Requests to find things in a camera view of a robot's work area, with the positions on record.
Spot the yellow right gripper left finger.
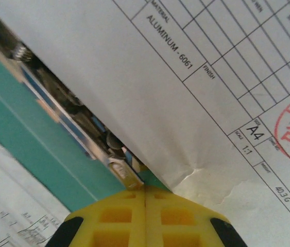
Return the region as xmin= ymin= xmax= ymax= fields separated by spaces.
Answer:
xmin=54 ymin=188 xmax=146 ymax=247

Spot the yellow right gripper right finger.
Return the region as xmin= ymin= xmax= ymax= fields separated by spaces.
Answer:
xmin=144 ymin=185 xmax=250 ymax=247

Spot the white technical drawing paper sheet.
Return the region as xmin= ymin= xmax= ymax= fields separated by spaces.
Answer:
xmin=0 ymin=0 xmax=290 ymax=247

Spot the green paper folder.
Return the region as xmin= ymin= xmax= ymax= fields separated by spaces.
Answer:
xmin=0 ymin=38 xmax=171 ymax=214

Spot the silver folder clip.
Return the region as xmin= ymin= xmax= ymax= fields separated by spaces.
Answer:
xmin=106 ymin=153 xmax=145 ymax=191

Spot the white drawing sheet inside folder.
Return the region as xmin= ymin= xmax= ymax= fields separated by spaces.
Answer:
xmin=0 ymin=126 xmax=71 ymax=247

